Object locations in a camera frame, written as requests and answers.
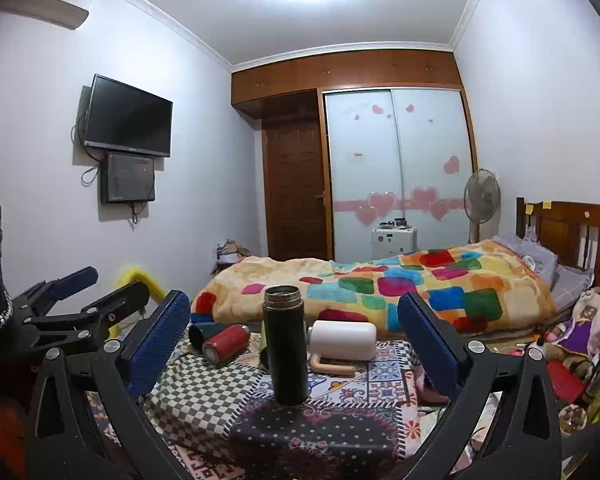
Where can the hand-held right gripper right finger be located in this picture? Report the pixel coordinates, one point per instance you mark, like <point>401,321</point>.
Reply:
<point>430,347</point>

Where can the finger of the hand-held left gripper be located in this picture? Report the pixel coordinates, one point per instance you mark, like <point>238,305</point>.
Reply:
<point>75,281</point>
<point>127,299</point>

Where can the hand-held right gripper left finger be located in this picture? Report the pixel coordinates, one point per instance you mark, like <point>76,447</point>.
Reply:
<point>160,340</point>

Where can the dark green cup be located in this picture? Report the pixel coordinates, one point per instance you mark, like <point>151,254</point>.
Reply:
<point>200,336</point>

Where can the black thermos cup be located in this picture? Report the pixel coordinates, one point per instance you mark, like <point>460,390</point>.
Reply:
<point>285,345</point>

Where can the yellow plastic object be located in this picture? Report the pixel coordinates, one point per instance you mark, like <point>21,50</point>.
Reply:
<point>137,276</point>

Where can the red can lying sideways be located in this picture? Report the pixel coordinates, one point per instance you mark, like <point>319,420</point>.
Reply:
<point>226,344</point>

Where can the grey checkered cloth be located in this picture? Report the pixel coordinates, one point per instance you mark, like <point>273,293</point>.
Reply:
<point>200,400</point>

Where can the patterned tile-print tablecloth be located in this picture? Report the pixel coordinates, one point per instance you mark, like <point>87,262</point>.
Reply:
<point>370,390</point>

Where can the colourful patchwork blanket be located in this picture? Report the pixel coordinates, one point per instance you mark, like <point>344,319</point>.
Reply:
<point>380,285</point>

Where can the small white cabinet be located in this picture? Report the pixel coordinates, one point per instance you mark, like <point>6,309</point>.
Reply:
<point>394,241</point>

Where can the grey printed pillow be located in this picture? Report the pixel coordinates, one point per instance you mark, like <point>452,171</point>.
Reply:
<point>527,260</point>

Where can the red box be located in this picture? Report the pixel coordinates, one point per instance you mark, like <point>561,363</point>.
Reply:
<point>564,381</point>

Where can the dark dotted heart-print cloth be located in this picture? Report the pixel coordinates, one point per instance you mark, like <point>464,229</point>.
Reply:
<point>320,435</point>

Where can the grey striped pillow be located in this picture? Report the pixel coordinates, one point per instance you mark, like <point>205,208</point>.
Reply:
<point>572,285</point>

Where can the orange cloth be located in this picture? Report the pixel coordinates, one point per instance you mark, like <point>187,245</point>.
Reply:
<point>2,427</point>

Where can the standing fan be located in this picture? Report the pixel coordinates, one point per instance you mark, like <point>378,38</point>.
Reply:
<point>481,195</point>

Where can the stuffed toy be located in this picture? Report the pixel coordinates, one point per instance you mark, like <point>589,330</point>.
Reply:
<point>592,310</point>

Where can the wooden bed headboard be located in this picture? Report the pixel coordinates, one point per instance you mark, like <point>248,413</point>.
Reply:
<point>565,230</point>

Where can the wooden wardrobe with glass doors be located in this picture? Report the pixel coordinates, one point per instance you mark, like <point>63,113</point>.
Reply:
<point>395,160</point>

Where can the brown wooden door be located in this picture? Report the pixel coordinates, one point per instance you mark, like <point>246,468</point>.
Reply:
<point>295,190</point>

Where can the small black wall monitor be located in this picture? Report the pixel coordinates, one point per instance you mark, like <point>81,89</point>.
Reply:
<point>127,178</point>

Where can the wall-mounted black television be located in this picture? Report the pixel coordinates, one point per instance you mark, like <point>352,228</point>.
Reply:
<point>129,116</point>

